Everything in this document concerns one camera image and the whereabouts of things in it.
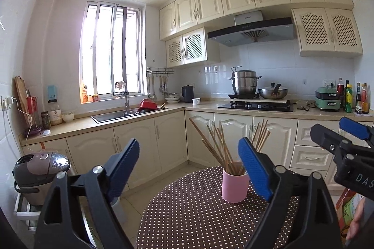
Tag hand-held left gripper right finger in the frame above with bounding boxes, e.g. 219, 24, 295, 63
237, 137, 343, 249

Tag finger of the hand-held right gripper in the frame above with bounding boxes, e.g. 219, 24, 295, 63
310, 124, 355, 162
339, 117, 374, 147

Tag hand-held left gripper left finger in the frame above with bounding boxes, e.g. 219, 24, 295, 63
33, 138, 141, 249

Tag pink cup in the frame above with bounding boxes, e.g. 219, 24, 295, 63
221, 161, 249, 203

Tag bunch of wooden chopsticks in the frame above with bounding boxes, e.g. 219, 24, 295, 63
188, 117, 271, 176

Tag person's right hand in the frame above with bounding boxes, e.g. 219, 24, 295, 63
345, 196, 367, 241

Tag cream cabinet drawer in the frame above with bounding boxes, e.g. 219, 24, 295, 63
289, 145, 336, 170
295, 119, 341, 147

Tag dark sauce bottle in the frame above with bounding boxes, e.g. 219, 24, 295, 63
355, 83, 363, 113

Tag orange packet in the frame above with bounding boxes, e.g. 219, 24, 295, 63
335, 187, 355, 209

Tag green electric cooker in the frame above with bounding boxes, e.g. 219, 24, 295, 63
315, 87, 343, 112

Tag green printed carton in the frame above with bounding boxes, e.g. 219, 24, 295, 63
342, 193, 363, 233

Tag steel sink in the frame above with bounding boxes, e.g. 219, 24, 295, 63
90, 109, 168, 123

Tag black glass gas stove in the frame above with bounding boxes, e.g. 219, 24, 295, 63
218, 101, 294, 113

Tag steel faucet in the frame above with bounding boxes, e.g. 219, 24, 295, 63
112, 81, 130, 113

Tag steel wok with lid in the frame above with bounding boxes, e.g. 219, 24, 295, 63
259, 83, 289, 100

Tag red pot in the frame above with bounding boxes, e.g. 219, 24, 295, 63
138, 99, 157, 113

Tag hanging steel ladle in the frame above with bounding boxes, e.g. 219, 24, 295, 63
147, 76, 155, 100

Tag white plates and bowls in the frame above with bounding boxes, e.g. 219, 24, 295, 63
164, 93, 181, 104

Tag brown polka dot tablecloth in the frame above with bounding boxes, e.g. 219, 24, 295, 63
136, 165, 307, 249

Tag large grain jar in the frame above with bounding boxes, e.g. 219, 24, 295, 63
47, 99, 63, 126

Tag silver rice cooker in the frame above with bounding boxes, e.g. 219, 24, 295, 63
12, 151, 72, 206

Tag steel steamer pot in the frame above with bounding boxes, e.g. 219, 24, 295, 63
228, 66, 262, 96

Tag black electric kettle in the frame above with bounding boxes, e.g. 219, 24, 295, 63
182, 85, 194, 103

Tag large cream lattice cabinet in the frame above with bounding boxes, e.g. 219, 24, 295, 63
291, 7, 363, 58

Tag white cart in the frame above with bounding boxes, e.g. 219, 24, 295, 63
13, 192, 41, 230

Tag kitchen window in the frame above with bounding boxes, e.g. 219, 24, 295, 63
79, 0, 146, 105

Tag wooden cutting board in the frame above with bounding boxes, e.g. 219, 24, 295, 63
14, 76, 32, 127

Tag grey range hood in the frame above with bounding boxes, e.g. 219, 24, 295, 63
207, 11, 295, 47

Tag small cream lattice cabinet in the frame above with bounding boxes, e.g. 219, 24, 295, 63
165, 27, 221, 68

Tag black power cable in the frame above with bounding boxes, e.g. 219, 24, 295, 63
296, 101, 316, 112

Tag steel utensil rail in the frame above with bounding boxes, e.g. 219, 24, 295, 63
146, 67, 175, 77

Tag white charger with cable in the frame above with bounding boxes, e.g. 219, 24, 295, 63
6, 95, 32, 147

